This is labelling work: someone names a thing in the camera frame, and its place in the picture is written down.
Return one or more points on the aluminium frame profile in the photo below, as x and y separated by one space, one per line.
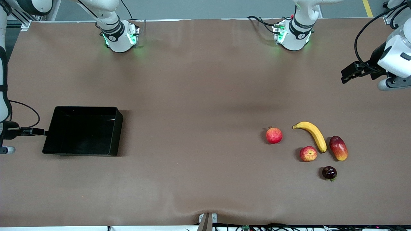
396 12
22 21

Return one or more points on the small green circuit board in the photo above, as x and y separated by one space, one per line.
246 227

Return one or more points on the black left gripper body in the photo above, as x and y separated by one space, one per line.
374 61

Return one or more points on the yellow banana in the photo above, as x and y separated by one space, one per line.
316 134

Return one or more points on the red yellow mango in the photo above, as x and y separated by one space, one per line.
338 148

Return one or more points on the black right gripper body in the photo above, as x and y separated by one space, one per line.
10 130

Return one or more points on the dark purple mangosteen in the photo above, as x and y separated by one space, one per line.
329 172

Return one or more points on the red pomegranate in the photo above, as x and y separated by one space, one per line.
274 136

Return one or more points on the red yellow apple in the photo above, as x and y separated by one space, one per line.
308 154

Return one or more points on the black plastic box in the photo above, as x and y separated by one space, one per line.
83 134

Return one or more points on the brown table mat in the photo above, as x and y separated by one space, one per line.
192 179

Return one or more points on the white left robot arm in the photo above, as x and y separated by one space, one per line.
297 32

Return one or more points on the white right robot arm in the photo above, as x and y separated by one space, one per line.
120 38

